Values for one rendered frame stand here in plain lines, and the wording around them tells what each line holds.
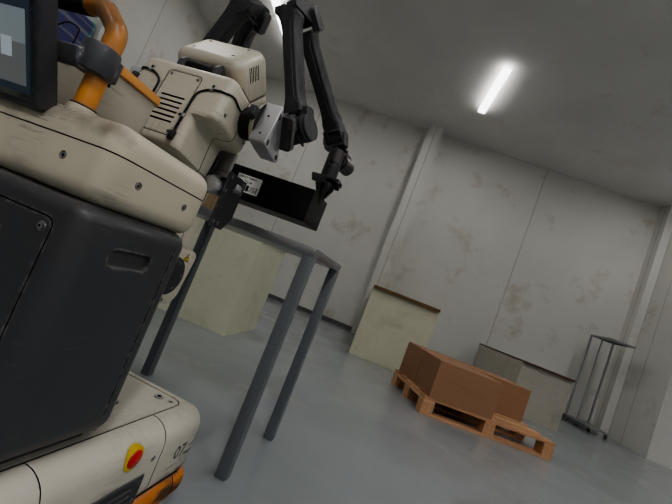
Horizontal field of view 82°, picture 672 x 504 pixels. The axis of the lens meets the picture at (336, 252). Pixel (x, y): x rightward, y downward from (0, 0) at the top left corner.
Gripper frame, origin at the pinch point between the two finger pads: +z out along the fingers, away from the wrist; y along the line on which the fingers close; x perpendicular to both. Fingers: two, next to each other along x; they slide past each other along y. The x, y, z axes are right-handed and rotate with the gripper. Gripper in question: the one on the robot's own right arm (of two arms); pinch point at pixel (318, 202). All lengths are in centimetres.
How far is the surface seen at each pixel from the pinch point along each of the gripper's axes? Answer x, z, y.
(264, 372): 4, 59, -5
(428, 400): -209, 89, -77
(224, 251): -165, 34, 118
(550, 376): -446, 44, -235
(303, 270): 3.4, 24.0, -4.8
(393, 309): -362, 34, -18
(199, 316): -163, 91, 117
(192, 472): 9, 95, 4
